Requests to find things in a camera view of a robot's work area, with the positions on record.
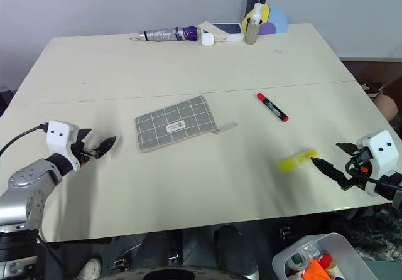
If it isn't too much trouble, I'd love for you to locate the grey checked pencil pouch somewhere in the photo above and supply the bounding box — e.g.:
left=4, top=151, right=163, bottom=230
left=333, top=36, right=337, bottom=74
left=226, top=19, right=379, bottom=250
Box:
left=135, top=95, right=238, bottom=153

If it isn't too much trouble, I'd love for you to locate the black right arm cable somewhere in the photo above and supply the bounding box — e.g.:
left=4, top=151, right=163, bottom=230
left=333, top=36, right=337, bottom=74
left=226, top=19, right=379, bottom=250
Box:
left=344, top=159, right=402, bottom=190

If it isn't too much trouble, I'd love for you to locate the white plastic storage bin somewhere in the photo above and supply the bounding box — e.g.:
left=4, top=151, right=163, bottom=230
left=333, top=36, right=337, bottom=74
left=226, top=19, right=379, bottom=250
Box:
left=271, top=232, right=379, bottom=280

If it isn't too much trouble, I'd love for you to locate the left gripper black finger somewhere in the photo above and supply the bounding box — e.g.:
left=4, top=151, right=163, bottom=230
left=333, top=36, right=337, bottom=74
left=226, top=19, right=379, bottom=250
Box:
left=77, top=128, right=92, bottom=144
left=94, top=136, right=117, bottom=160

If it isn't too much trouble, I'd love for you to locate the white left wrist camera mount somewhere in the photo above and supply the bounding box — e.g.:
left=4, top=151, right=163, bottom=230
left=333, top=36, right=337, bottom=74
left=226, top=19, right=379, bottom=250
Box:
left=45, top=120, right=80, bottom=171

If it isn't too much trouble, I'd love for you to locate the white sneaker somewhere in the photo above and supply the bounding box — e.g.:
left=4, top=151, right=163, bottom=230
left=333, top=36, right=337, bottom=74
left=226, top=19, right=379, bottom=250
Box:
left=75, top=257, right=104, bottom=280

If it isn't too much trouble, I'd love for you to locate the beige flat wooden strip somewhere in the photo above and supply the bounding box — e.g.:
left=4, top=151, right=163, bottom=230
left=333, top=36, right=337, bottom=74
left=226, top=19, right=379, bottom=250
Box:
left=197, top=20, right=229, bottom=41

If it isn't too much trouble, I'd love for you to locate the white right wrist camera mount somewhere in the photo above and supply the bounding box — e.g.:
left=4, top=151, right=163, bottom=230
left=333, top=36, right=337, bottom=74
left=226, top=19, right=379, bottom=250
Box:
left=360, top=130, right=400, bottom=178

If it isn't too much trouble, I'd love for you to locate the folded silver purple umbrella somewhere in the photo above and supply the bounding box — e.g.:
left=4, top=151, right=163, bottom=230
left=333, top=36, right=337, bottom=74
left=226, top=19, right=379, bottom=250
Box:
left=129, top=26, right=202, bottom=43

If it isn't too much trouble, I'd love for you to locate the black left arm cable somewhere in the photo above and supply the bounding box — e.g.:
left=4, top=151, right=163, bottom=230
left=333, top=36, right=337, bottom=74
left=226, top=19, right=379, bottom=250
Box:
left=0, top=123, right=48, bottom=157

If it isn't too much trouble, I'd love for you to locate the white plastic bottle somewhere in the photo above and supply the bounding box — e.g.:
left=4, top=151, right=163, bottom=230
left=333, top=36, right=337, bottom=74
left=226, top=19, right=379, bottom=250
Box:
left=249, top=3, right=263, bottom=26

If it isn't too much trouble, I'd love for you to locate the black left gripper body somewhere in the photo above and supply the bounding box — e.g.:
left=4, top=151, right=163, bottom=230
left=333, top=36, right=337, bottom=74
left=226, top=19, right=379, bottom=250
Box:
left=71, top=140, right=97, bottom=168

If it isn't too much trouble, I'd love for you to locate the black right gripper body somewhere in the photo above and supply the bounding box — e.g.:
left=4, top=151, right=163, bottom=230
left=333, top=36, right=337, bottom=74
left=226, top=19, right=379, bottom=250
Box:
left=341, top=147, right=375, bottom=191

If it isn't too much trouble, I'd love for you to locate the purple card shape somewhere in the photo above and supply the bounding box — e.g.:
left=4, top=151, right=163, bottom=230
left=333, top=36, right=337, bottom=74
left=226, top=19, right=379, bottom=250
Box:
left=258, top=22, right=277, bottom=36

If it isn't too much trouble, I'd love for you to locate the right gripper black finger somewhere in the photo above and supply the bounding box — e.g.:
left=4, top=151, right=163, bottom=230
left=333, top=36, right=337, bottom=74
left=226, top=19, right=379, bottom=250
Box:
left=310, top=156, right=347, bottom=184
left=335, top=141, right=359, bottom=156

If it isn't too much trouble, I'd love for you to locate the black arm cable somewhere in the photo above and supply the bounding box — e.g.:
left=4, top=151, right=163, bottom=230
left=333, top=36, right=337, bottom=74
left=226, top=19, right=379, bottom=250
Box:
left=344, top=159, right=402, bottom=190
left=0, top=123, right=48, bottom=157

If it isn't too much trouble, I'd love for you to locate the dark cylinder under table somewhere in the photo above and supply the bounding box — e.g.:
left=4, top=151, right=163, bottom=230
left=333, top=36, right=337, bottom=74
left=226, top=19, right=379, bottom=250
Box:
left=214, top=224, right=259, bottom=276

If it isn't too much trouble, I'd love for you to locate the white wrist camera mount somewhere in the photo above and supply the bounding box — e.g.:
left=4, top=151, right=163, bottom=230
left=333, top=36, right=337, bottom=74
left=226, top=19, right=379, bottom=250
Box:
left=45, top=120, right=80, bottom=171
left=360, top=130, right=400, bottom=178

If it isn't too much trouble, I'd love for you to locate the yellow highlighter pen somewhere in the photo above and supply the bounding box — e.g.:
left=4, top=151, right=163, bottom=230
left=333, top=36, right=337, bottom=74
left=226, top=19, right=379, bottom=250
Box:
left=278, top=148, right=319, bottom=173

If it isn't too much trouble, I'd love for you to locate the orange toy block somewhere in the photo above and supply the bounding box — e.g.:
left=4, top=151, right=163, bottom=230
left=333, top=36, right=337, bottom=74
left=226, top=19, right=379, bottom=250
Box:
left=303, top=259, right=330, bottom=280

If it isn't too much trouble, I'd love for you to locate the red marker pen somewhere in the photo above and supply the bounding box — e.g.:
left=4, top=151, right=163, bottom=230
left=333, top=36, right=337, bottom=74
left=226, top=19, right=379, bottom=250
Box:
left=256, top=92, right=291, bottom=124

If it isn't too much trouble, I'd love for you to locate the white round gadget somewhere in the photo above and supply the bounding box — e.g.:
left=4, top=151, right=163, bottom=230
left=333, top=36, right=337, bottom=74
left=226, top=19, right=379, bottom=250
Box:
left=284, top=249, right=310, bottom=276

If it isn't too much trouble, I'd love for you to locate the brown round bag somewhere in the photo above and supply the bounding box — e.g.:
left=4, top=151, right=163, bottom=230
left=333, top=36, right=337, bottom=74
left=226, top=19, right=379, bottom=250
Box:
left=361, top=82, right=399, bottom=122

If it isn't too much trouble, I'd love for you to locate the yellow card shape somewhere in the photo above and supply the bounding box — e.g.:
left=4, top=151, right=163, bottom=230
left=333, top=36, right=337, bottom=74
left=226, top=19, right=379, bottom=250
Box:
left=243, top=4, right=272, bottom=27

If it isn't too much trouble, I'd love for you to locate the clear spray bottle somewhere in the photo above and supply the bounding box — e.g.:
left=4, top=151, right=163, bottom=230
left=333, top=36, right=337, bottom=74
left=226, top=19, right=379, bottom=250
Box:
left=244, top=16, right=261, bottom=46

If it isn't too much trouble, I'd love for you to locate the red toy ball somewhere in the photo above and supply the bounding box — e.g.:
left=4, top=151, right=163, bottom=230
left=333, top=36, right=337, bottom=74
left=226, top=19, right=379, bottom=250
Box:
left=318, top=253, right=334, bottom=269

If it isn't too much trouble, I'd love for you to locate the dark blue white box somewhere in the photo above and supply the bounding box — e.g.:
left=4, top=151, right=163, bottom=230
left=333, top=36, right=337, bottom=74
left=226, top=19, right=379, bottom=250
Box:
left=212, top=23, right=245, bottom=43

